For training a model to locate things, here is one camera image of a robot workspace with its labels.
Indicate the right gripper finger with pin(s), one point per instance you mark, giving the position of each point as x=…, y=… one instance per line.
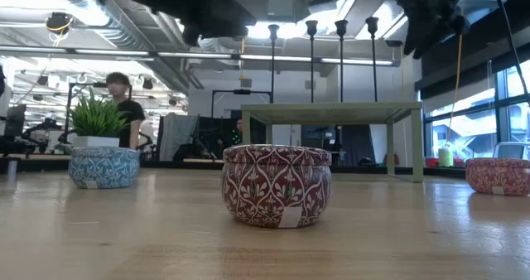
x=425, y=37
x=412, y=40

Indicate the black candlestick holder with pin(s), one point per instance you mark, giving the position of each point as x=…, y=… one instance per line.
x=374, y=73
x=273, y=73
x=311, y=73
x=341, y=73

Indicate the pink patterned tin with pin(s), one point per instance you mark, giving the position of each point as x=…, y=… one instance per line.
x=497, y=174

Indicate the dark red patterned tin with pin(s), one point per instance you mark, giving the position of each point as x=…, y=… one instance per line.
x=265, y=184

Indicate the light blue patterned tin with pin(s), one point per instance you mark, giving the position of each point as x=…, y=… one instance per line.
x=103, y=168

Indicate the pale green candle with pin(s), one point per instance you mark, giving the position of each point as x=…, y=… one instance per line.
x=446, y=157

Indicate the grey ceiling box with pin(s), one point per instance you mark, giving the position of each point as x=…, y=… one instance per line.
x=280, y=4

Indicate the green perforated metal riser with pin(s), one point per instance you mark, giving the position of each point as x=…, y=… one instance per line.
x=331, y=113

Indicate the long ceiling light tube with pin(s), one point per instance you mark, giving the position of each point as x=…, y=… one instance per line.
x=112, y=52

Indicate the person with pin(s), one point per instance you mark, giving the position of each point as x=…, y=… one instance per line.
x=130, y=118
x=237, y=135

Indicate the red container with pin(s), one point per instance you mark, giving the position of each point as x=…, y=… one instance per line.
x=432, y=162

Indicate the grey hanging cloth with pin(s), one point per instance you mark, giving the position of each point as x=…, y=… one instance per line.
x=176, y=135

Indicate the white office chair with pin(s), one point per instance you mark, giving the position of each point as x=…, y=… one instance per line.
x=511, y=151

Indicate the green plant in white pot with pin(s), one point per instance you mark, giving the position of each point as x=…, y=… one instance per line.
x=95, y=118

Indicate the grey wall speaker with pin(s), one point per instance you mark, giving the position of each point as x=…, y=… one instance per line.
x=308, y=85
x=246, y=83

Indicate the black camera stand frame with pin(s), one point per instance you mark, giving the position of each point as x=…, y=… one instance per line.
x=242, y=92

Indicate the silver spiral air duct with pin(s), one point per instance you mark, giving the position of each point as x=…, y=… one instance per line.
x=124, y=33

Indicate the black rig frame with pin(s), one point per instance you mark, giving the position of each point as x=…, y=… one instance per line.
x=99, y=85

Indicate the black aluminium table frame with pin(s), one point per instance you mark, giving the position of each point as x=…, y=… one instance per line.
x=174, y=164

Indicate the grey metal post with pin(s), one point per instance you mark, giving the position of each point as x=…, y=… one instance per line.
x=12, y=169

